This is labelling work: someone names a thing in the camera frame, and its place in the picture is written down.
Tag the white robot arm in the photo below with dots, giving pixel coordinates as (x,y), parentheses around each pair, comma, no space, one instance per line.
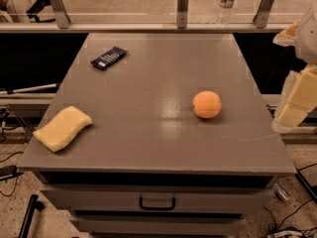
(306,47)

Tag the black power adapter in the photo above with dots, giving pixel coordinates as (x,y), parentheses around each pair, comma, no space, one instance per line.
(8,172)

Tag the metal railing post right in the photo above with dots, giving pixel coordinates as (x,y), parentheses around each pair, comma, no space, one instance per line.
(261,18)

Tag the dark blue rxbar wrapper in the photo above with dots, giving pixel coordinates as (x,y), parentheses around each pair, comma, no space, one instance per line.
(109,58)

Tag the grey cabinet with drawers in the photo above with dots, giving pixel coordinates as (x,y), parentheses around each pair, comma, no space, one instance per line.
(145,140)

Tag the yellow sponge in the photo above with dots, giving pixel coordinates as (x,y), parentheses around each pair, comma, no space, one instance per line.
(62,129)

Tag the black floor bar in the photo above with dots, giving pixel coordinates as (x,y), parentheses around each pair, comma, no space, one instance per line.
(33,205)

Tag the orange fruit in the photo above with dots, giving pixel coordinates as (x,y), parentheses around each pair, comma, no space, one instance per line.
(206,104)

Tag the grey metal rod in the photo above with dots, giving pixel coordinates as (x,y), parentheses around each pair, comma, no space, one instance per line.
(29,89)

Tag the person in background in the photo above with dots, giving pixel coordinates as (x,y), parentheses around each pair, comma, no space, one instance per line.
(20,2)

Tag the black drawer handle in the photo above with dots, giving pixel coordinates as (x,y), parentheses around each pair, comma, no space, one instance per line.
(151,204)

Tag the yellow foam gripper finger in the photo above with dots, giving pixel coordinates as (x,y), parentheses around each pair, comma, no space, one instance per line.
(288,36)
(298,99)

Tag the clear plastic water bottle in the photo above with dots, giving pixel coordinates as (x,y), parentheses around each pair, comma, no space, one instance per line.
(226,9)

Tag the metal railing post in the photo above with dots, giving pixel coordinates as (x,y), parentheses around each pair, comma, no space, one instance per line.
(181,14)
(62,19)
(261,18)

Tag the metal railing post middle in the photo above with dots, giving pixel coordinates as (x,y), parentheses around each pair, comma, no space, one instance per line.
(181,14)

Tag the metal railing post left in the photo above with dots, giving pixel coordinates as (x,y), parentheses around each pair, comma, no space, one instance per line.
(62,19)

